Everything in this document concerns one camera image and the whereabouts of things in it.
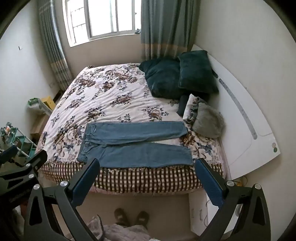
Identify white rack with teal bins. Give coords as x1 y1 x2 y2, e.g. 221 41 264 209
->
0 122 38 160

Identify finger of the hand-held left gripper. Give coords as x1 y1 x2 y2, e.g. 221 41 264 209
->
0 145 18 164
0 149 48 183

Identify cardboard box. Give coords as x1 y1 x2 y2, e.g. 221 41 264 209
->
30 113 50 140

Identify blue denim pants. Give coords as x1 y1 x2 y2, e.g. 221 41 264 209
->
77 122 193 168

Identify grey quilted cloth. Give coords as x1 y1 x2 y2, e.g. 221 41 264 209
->
87 214 151 241

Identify grey fuzzy pillow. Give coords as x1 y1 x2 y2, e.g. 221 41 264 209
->
192 102 225 139

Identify grey-blue curtain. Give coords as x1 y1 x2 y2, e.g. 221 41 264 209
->
38 0 74 92
140 0 200 61

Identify person's right shoe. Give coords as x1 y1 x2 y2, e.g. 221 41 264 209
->
136 211 149 230

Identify white and green box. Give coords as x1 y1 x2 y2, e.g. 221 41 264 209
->
28 98 53 115

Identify dark teal pillow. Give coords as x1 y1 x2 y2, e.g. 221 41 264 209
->
138 57 185 100
178 50 219 93

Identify floral blanket with checked border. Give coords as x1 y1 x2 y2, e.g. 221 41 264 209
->
37 63 223 194

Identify folded floral quilt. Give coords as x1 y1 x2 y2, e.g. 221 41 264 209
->
183 94 208 123

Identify white bed headboard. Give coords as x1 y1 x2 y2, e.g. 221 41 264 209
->
191 44 281 180

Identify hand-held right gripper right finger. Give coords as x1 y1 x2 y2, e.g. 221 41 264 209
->
195 158 271 241

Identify yellow box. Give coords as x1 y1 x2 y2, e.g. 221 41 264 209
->
42 96 56 111

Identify white bedside cabinet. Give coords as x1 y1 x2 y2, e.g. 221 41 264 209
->
188 191 243 235

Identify window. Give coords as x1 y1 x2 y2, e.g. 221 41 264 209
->
62 0 142 47

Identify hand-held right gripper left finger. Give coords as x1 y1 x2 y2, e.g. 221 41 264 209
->
23 158 100 241

